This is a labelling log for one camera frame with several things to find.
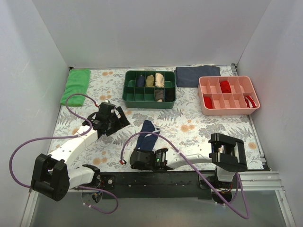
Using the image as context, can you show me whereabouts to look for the navy white-trimmed underwear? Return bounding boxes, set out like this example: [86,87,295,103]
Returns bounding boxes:
[135,120,160,151]

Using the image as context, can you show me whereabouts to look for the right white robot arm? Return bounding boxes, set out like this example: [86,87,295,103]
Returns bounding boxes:
[129,133,248,188]

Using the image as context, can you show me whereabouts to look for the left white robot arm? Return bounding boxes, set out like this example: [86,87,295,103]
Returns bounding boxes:
[30,102,130,201]

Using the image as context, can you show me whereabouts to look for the rolled navy underwear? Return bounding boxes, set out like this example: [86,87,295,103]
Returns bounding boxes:
[135,75,145,87]

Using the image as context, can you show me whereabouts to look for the rolled grey brown underwear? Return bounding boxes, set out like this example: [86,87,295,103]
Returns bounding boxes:
[155,89,164,102]

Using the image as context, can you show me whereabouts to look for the rolled tan underwear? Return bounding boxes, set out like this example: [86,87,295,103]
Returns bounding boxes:
[145,75,154,87]

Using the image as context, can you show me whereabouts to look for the rolled black underwear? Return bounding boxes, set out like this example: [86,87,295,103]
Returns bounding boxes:
[165,87,176,102]

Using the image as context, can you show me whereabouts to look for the rolled cream underwear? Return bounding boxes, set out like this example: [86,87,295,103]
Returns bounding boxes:
[155,73,165,87]

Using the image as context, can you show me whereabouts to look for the rolled red underwear left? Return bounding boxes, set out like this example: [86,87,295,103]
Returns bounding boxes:
[203,96,213,109]

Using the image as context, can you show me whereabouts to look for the rolled red underwear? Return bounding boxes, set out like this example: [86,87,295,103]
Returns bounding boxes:
[203,96,213,109]
[220,80,232,94]

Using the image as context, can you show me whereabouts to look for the rolled red underwear top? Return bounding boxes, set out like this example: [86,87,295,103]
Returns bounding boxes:
[220,80,232,94]

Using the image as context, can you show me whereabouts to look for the red white striped underwear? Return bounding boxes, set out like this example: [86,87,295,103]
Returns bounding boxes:
[244,95,257,108]

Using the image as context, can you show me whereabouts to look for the green divided organizer tray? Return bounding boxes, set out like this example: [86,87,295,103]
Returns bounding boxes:
[122,70,177,109]

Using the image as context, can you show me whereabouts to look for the floral table mat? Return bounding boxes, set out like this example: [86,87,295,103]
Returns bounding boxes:
[51,69,263,172]

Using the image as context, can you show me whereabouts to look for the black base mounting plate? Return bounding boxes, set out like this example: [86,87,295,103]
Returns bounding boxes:
[100,171,221,203]

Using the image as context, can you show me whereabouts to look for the green folded towel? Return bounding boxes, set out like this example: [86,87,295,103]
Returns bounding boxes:
[60,69,91,107]

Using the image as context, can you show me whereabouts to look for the dark blue folded cloth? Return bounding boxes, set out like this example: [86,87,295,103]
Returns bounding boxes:
[175,65,221,87]

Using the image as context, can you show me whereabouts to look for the pink divided organizer tray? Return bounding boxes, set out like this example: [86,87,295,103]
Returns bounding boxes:
[198,76,260,116]

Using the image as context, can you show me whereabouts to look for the aluminium frame rail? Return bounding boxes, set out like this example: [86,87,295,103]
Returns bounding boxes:
[21,171,295,227]

